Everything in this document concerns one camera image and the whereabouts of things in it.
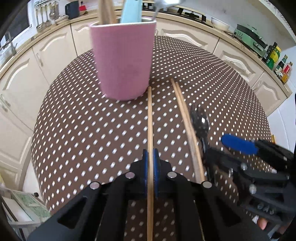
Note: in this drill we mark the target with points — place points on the hanging utensil rack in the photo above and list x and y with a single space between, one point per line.
46 13

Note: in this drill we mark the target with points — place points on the brown polka dot tablecloth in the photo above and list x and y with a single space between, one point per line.
87 151

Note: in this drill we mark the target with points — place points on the red bowl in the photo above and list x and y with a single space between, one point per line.
82 9

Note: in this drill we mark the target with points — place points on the steel spoon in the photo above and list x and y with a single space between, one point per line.
160 4

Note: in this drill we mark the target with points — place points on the pink utensil holder cup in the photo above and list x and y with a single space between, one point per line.
123 57

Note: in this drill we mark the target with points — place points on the green electric cooker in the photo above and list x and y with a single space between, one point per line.
249 36

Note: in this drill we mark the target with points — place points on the black electric kettle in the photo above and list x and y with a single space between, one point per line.
72 10

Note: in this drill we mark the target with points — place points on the person's right hand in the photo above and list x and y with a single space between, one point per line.
262 223

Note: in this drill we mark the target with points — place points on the dark sauce bottle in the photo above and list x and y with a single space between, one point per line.
280 65

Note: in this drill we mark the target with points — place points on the light blue handled knife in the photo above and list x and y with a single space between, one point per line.
132 11

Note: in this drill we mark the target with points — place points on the green yellow oil bottle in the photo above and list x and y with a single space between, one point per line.
273 57

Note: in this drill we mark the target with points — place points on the black handled spoon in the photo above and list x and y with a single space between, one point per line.
201 127

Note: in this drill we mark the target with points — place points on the white ceramic bowl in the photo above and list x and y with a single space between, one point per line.
220 25

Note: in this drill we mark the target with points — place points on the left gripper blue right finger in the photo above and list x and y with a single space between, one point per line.
155 156

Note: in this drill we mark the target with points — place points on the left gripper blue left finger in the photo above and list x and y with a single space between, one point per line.
145 165

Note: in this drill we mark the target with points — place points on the red label oil bottle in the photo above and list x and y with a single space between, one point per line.
286 72

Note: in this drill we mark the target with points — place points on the steel kitchen faucet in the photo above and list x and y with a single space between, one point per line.
9 43

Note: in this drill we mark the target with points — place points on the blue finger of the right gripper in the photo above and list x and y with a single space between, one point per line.
222 161
238 144

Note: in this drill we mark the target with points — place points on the black gas stove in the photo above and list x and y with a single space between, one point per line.
179 11

